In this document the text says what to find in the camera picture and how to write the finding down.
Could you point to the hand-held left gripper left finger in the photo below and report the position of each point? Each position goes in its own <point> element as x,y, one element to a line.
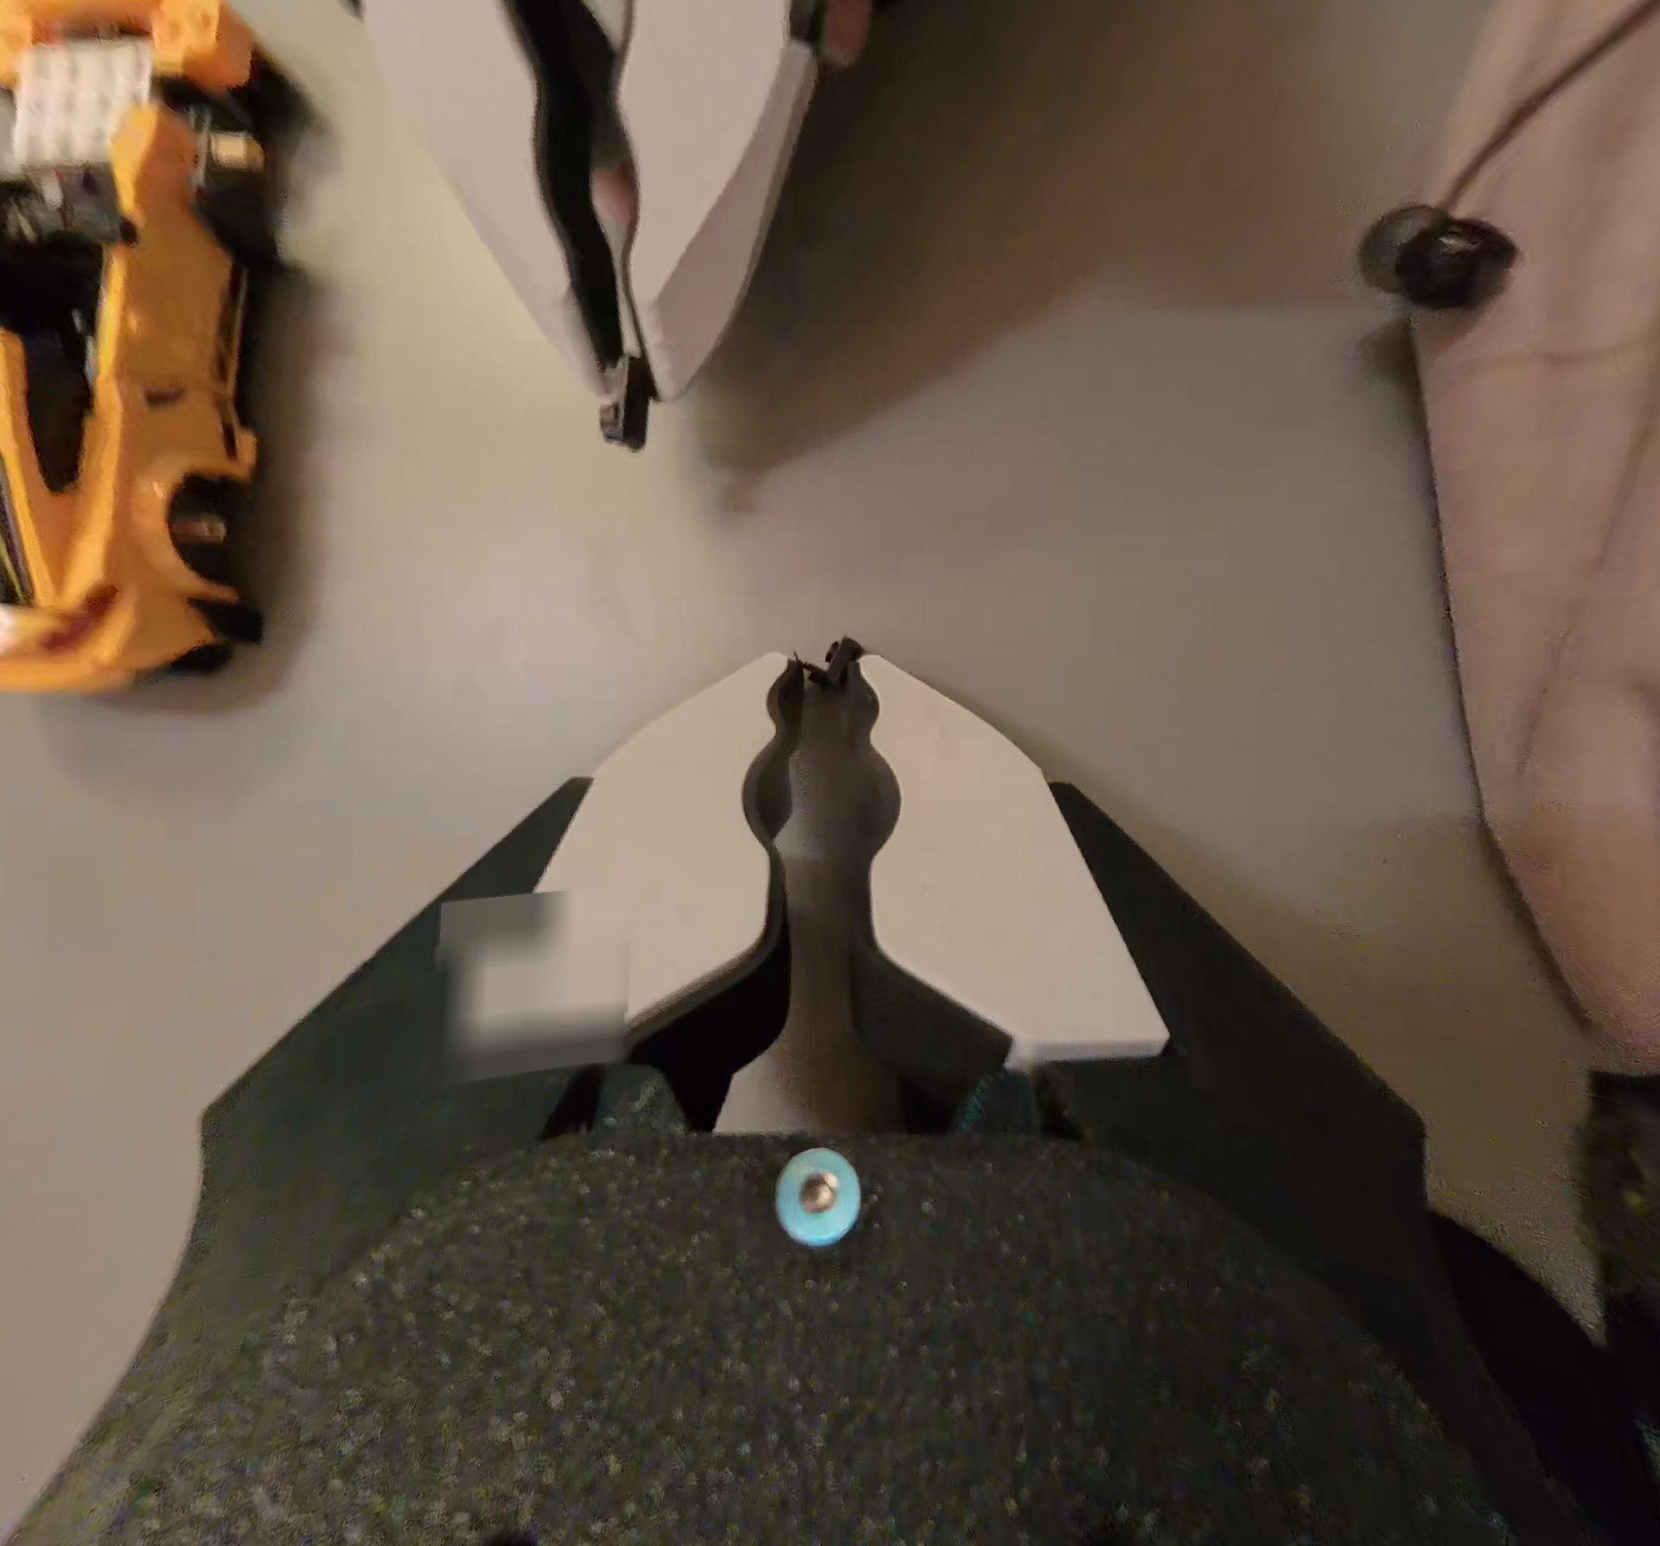
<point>689,818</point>

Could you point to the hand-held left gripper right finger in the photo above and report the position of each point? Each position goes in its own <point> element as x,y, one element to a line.
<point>997,896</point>

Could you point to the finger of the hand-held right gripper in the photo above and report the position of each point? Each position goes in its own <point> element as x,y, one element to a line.
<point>712,148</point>
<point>436,44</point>

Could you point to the orange lego car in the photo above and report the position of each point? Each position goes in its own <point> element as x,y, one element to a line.
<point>142,345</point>

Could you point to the person's right hand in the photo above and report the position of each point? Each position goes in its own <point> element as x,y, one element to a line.
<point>842,22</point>

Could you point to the beige hoodie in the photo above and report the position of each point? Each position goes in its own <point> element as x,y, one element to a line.
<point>1555,532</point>

